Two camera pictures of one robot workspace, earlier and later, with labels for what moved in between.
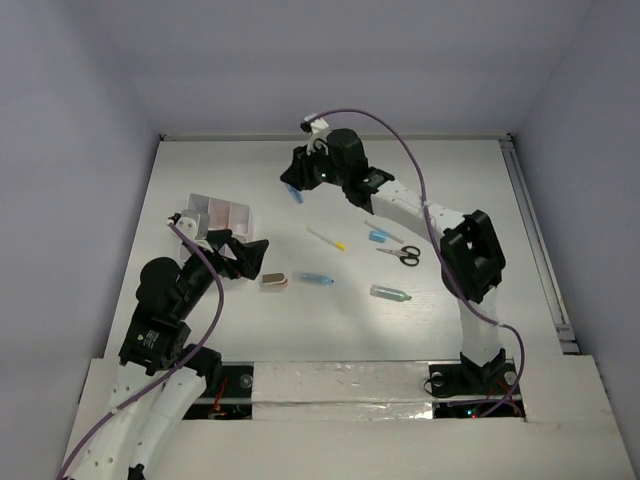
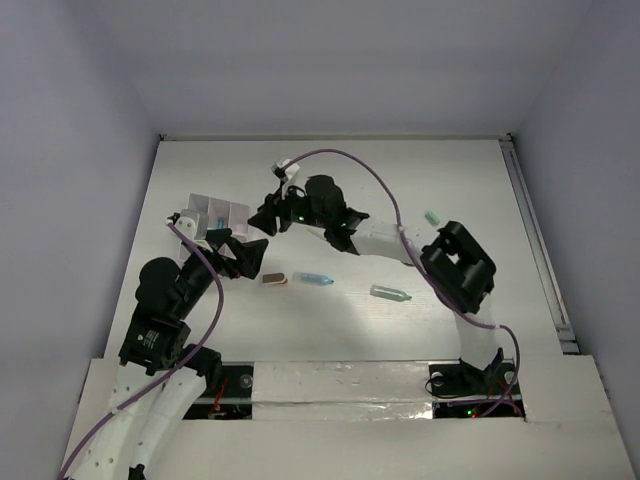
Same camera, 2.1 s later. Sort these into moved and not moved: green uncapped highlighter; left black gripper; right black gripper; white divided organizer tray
Moved: right black gripper
Not moved: green uncapped highlighter; white divided organizer tray; left black gripper
